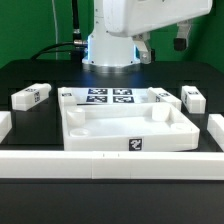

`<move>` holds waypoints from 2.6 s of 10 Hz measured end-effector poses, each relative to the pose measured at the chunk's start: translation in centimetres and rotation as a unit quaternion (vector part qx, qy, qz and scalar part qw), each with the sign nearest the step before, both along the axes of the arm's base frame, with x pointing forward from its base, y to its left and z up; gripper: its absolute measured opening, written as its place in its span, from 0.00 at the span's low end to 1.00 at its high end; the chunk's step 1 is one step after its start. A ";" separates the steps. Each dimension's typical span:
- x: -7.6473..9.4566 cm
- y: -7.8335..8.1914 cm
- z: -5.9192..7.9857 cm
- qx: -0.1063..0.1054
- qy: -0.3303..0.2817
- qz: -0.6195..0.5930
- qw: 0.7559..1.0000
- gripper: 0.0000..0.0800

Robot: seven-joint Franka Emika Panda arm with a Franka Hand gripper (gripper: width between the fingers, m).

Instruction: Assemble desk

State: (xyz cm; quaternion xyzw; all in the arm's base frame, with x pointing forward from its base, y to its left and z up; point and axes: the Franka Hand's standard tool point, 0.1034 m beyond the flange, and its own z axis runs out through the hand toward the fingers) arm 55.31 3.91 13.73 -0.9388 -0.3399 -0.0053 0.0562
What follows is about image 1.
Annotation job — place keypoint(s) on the black vertical cable connector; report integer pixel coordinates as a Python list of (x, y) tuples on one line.
[(75, 19)]

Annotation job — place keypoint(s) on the white sheet with tags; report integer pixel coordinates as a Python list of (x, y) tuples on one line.
[(110, 95)]

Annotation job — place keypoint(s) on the white fence block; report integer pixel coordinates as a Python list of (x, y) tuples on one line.
[(215, 127), (5, 124)]

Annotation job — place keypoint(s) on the white right fence block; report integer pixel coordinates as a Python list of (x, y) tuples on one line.
[(215, 127)]

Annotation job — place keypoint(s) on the white left fence block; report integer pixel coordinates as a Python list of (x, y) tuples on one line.
[(5, 124)]

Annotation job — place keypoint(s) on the white front fence bar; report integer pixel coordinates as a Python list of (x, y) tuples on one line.
[(112, 165)]

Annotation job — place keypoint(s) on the white desk top tray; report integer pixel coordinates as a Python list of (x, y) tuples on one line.
[(147, 127)]

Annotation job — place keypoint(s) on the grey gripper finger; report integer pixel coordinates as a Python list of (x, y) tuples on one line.
[(141, 41), (181, 41)]

